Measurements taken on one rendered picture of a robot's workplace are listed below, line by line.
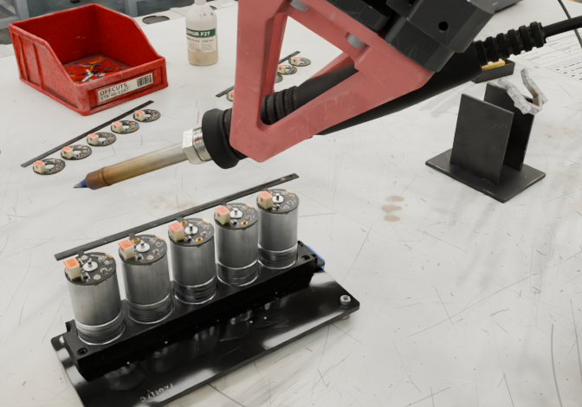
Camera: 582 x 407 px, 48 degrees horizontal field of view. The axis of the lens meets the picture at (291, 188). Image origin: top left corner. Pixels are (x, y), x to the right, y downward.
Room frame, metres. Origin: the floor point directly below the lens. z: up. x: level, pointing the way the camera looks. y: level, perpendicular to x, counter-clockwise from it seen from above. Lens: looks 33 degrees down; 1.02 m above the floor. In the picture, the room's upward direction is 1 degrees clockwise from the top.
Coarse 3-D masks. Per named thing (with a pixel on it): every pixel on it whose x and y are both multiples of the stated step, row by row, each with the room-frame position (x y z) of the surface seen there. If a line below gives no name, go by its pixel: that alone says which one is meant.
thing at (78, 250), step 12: (276, 180) 0.34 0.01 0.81; (288, 180) 0.34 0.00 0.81; (240, 192) 0.33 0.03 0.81; (252, 192) 0.33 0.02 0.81; (204, 204) 0.31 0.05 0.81; (216, 204) 0.31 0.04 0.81; (168, 216) 0.30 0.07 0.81; (180, 216) 0.30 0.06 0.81; (132, 228) 0.29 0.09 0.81; (144, 228) 0.29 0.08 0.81; (96, 240) 0.28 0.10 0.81; (108, 240) 0.28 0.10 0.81; (60, 252) 0.27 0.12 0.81; (72, 252) 0.27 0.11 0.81
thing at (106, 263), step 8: (80, 256) 0.26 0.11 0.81; (88, 256) 0.26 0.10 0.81; (96, 256) 0.26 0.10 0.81; (104, 256) 0.26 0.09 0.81; (112, 256) 0.26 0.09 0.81; (80, 264) 0.26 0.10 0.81; (104, 264) 0.26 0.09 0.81; (112, 264) 0.26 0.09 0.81; (64, 272) 0.25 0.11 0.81; (96, 272) 0.25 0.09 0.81; (104, 272) 0.25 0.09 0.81; (112, 272) 0.25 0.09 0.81; (72, 280) 0.24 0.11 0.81; (80, 280) 0.24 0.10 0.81; (88, 280) 0.24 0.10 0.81; (96, 280) 0.25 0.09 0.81; (104, 280) 0.25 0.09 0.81
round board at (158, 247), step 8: (144, 240) 0.28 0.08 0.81; (152, 240) 0.28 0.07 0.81; (160, 240) 0.28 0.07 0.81; (152, 248) 0.27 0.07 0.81; (160, 248) 0.27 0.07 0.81; (120, 256) 0.26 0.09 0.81; (136, 256) 0.26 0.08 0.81; (144, 256) 0.26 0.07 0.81; (160, 256) 0.26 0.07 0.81; (136, 264) 0.26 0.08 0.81; (144, 264) 0.26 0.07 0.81
